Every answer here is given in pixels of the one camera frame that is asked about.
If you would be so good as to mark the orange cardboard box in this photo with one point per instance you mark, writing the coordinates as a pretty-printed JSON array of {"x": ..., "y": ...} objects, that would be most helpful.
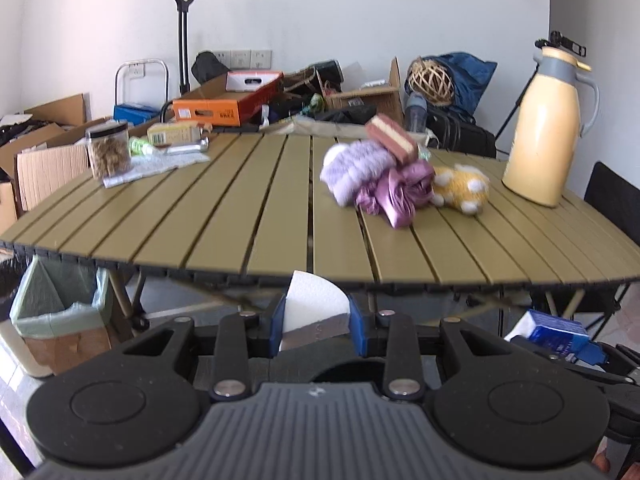
[{"x": 215, "y": 110}]

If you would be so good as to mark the woven rattan ball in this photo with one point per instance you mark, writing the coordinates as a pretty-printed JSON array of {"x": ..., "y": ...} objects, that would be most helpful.
[{"x": 430, "y": 82}]

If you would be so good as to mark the white paper piece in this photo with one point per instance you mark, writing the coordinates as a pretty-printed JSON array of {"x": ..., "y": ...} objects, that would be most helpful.
[{"x": 310, "y": 305}]

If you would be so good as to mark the lavender fluffy cloth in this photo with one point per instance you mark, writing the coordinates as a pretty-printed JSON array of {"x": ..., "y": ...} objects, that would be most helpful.
[{"x": 355, "y": 170}]

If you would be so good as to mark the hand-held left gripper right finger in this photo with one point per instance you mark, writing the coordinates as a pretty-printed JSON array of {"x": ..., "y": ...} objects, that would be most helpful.
[{"x": 357, "y": 330}]

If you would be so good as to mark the cardboard box bin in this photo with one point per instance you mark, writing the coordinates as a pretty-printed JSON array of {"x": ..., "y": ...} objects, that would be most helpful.
[{"x": 65, "y": 349}]

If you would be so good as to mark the black pouch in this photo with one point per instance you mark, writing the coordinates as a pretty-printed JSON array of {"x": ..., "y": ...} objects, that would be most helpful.
[{"x": 210, "y": 67}]

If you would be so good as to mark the pale cardboard box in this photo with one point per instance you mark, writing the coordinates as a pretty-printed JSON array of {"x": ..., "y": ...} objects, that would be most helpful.
[{"x": 7, "y": 205}]

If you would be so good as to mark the dark blue bag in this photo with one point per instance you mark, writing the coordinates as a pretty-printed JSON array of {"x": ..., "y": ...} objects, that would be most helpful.
[{"x": 472, "y": 80}]

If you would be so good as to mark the olive folding table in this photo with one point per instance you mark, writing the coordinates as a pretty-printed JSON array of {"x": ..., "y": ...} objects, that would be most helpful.
[{"x": 225, "y": 210}]

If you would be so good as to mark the row of white wall sockets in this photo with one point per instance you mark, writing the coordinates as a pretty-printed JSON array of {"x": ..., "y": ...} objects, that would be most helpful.
[{"x": 242, "y": 59}]

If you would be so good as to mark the pink striped sponge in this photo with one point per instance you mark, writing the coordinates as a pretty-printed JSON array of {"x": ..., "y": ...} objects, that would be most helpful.
[{"x": 392, "y": 137}]

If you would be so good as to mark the blue tissue box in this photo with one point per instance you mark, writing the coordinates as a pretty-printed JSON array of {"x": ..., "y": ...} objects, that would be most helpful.
[{"x": 555, "y": 335}]

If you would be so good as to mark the green plastic liner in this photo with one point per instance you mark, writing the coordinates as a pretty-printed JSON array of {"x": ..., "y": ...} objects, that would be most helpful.
[{"x": 45, "y": 305}]

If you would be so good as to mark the green patterned bag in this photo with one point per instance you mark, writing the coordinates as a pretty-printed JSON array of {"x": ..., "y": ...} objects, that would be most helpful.
[{"x": 315, "y": 103}]

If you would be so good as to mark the black tripod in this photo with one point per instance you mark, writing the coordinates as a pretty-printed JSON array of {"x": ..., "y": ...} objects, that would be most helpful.
[{"x": 570, "y": 45}]

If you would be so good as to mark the silver foil packet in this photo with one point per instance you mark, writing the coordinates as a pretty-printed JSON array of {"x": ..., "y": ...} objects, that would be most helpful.
[{"x": 187, "y": 146}]

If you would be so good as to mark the clear plastic sheet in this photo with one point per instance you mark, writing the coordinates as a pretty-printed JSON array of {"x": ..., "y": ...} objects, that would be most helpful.
[{"x": 155, "y": 167}]

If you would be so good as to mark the grey metal tube frame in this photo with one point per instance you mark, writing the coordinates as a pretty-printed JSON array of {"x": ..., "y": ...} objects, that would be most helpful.
[{"x": 162, "y": 80}]

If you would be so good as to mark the white wall socket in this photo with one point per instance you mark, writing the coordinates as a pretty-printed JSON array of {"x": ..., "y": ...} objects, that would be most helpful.
[{"x": 138, "y": 72}]

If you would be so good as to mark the white red small box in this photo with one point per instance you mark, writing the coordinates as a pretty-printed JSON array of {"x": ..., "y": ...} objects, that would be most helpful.
[{"x": 252, "y": 81}]

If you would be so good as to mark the open brown cardboard box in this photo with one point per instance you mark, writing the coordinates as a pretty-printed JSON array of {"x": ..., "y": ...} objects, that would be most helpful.
[{"x": 370, "y": 102}]

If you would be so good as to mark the yellow plush toy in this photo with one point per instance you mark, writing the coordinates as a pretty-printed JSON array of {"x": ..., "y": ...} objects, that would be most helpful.
[{"x": 462, "y": 190}]

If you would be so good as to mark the black case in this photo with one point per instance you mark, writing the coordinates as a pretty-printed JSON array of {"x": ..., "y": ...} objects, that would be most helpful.
[{"x": 326, "y": 71}]

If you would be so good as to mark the black bag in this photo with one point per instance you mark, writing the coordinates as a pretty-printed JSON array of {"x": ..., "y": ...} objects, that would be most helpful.
[{"x": 345, "y": 115}]

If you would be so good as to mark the clear jar with nuts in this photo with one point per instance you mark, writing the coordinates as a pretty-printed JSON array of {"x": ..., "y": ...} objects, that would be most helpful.
[{"x": 109, "y": 152}]

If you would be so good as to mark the person's right hand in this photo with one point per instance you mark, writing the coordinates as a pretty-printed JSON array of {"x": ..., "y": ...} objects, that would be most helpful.
[{"x": 601, "y": 462}]

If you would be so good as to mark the grey blue water bottle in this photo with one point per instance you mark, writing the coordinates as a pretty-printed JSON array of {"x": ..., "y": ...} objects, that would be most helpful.
[{"x": 415, "y": 112}]

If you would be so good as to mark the pink satin cloth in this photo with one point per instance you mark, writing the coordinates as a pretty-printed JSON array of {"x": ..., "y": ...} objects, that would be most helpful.
[{"x": 395, "y": 195}]

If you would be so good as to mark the corrugated cardboard box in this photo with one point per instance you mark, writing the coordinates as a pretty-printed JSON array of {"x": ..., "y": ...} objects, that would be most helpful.
[{"x": 52, "y": 175}]

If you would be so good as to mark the green wrapped item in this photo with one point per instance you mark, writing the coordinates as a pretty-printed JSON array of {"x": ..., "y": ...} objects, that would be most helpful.
[{"x": 140, "y": 146}]

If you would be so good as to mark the cream bin with black liner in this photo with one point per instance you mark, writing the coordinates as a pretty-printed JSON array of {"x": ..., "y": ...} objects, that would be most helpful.
[{"x": 25, "y": 355}]

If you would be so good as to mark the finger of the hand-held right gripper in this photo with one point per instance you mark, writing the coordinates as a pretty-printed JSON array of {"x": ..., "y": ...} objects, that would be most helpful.
[
  {"x": 596, "y": 354},
  {"x": 630, "y": 352}
]

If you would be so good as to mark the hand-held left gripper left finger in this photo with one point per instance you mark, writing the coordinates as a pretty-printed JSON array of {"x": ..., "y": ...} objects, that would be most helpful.
[{"x": 278, "y": 330}]

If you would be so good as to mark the cream thermos jug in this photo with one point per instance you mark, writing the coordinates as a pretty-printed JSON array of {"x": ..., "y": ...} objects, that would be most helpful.
[{"x": 542, "y": 140}]

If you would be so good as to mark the pale yellow snack box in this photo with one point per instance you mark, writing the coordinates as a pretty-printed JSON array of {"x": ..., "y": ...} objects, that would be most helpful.
[{"x": 175, "y": 132}]

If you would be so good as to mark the large open cardboard box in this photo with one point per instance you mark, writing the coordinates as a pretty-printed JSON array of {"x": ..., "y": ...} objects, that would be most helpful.
[{"x": 45, "y": 125}]

